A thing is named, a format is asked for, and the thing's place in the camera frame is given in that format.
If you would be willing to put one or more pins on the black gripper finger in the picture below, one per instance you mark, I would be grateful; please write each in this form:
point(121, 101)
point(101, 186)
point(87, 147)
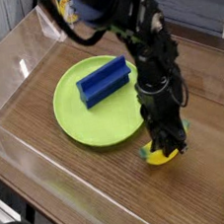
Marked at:
point(170, 143)
point(156, 138)

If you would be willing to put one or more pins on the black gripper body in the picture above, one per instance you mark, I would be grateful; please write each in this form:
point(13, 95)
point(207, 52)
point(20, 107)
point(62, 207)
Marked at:
point(161, 104)

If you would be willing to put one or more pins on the yellow toy banana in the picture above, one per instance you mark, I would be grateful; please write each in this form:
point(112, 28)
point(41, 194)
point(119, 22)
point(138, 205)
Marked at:
point(156, 156)

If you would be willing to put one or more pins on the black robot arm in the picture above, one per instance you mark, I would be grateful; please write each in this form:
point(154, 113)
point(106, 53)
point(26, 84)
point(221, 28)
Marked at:
point(140, 25)

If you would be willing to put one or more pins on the green round plate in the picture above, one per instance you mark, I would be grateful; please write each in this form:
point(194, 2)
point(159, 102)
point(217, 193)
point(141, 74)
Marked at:
point(109, 122)

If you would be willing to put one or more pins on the blue plastic block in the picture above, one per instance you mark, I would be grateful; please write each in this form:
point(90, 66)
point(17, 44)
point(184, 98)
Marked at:
point(104, 81)

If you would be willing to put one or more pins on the yellow labelled tin can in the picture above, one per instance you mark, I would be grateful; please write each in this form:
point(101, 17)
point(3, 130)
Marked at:
point(67, 11)

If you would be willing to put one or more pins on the clear acrylic tray wall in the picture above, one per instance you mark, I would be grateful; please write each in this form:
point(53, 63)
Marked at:
point(76, 184)

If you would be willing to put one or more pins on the clear acrylic corner bracket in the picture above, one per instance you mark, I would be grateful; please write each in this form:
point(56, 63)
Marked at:
point(48, 28)

